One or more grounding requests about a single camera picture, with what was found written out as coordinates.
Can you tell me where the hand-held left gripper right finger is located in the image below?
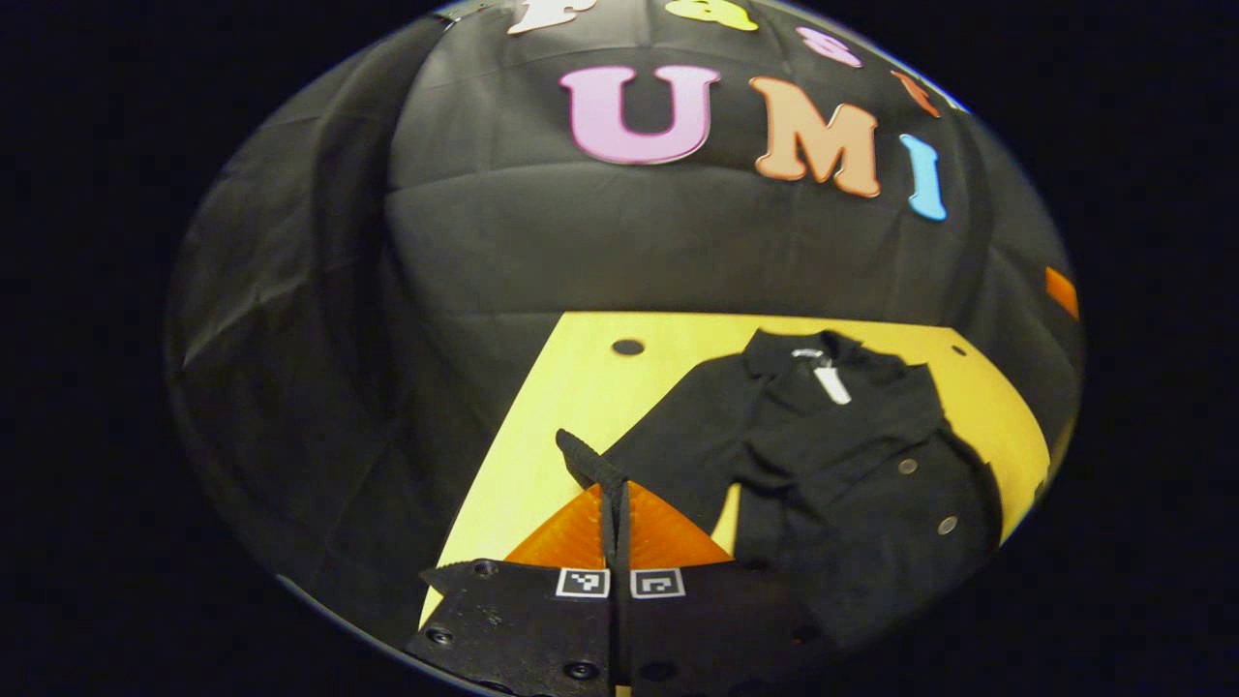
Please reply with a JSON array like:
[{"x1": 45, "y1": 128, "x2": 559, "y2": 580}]
[{"x1": 616, "y1": 479, "x2": 833, "y2": 697}]

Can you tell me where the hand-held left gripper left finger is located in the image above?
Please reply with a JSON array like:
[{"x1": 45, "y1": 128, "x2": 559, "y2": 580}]
[{"x1": 405, "y1": 479, "x2": 619, "y2": 697}]

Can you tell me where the black buttoned garment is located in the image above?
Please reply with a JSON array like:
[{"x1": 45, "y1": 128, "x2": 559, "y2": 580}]
[{"x1": 555, "y1": 329, "x2": 1005, "y2": 650}]

